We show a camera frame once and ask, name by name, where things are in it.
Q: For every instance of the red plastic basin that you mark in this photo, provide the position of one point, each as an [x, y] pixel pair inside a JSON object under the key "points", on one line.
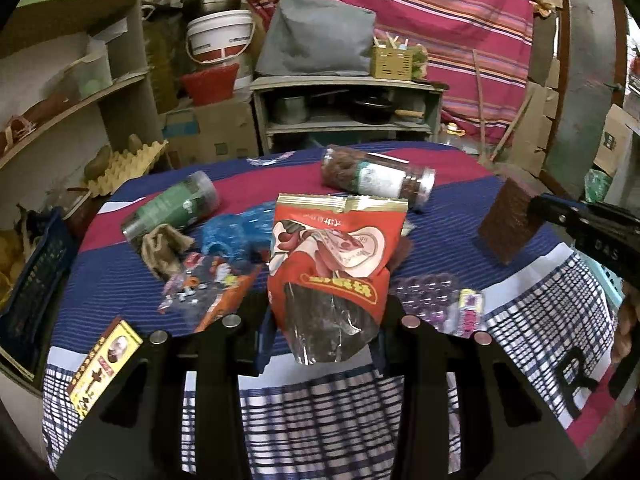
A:
{"points": [[210, 86]]}

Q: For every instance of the broom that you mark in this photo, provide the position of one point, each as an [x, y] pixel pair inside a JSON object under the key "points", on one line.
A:
{"points": [[495, 120]]}

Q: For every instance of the blue plastic bag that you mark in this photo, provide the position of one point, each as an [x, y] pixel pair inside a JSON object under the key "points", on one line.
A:
{"points": [[236, 237]]}

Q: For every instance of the dark blue crate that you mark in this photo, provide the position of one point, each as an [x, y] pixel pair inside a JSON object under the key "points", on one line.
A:
{"points": [[25, 319]]}

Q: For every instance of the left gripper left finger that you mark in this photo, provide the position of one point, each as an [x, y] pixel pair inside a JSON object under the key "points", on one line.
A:
{"points": [[174, 410]]}

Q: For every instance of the light blue plastic basket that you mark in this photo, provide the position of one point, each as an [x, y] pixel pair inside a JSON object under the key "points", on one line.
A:
{"points": [[609, 281]]}

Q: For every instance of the egg carton tray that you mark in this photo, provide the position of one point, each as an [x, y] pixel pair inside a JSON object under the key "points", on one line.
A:
{"points": [[125, 166]]}

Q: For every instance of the white plastic bucket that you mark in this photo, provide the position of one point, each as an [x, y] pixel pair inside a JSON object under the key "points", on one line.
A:
{"points": [[220, 36]]}

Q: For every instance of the cardboard box under bucket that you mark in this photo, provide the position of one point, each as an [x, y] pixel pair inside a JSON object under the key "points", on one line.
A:
{"points": [[210, 133]]}

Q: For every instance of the red foil snack bag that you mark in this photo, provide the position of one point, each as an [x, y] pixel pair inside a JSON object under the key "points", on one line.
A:
{"points": [[327, 276]]}

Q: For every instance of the maroon scouring pad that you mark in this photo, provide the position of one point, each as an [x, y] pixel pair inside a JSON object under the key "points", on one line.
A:
{"points": [[400, 254], [508, 226]]}

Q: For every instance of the yellow label oil jug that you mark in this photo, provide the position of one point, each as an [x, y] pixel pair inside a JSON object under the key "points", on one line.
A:
{"points": [[452, 129]]}

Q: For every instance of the jar with brown contents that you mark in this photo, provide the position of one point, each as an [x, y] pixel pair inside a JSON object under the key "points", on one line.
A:
{"points": [[363, 173]]}

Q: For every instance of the red striped hanging cloth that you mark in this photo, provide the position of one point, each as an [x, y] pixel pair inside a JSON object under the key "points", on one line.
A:
{"points": [[500, 30]]}

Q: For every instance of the grey cushion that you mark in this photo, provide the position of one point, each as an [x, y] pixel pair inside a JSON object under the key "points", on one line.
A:
{"points": [[317, 37]]}

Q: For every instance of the grey low shelf unit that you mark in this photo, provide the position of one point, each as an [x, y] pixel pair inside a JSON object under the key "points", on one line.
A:
{"points": [[309, 111]]}

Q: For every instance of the black wok pan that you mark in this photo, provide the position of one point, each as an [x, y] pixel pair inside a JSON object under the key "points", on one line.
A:
{"points": [[380, 112]]}

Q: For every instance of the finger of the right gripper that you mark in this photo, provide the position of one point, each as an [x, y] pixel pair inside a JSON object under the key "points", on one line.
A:
{"points": [[556, 210]]}

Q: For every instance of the person right hand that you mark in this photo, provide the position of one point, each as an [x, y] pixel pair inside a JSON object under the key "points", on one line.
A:
{"points": [[627, 318]]}

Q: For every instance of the yellow utensil holder box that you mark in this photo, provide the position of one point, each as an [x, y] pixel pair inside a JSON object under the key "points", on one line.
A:
{"points": [[391, 59]]}

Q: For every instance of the clear cartoon snack wrapper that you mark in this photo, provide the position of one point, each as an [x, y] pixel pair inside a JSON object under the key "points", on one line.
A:
{"points": [[206, 289]]}

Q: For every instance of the purple blister pack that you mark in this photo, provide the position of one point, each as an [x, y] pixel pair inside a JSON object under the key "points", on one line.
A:
{"points": [[439, 300]]}

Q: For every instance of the wooden wall shelf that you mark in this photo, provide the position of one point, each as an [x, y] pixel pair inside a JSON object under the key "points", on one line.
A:
{"points": [[74, 78]]}

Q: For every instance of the yellow red carton box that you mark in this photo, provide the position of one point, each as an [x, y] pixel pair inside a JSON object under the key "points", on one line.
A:
{"points": [[103, 362]]}

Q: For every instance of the small crumpled brown paper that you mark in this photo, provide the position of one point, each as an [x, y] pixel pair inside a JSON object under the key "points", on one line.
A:
{"points": [[162, 248]]}

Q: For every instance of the jar with green label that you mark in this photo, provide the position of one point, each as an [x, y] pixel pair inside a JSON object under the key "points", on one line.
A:
{"points": [[183, 204]]}

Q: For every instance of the green bag bin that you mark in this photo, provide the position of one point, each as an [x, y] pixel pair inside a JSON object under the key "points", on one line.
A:
{"points": [[597, 184]]}

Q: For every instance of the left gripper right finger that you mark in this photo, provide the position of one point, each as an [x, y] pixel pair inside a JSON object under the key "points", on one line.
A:
{"points": [[467, 411]]}

